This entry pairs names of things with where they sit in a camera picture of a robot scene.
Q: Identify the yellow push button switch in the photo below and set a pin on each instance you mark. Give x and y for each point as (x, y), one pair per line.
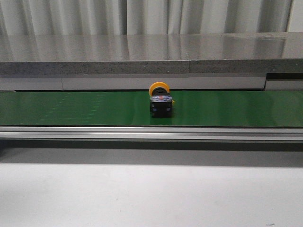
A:
(161, 101)

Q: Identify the grey stone counter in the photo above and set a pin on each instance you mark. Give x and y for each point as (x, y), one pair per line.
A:
(253, 61)

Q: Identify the green conveyor belt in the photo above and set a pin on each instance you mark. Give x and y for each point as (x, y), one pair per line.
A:
(125, 115)

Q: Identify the white curtain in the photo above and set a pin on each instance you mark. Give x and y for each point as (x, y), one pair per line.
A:
(155, 17)

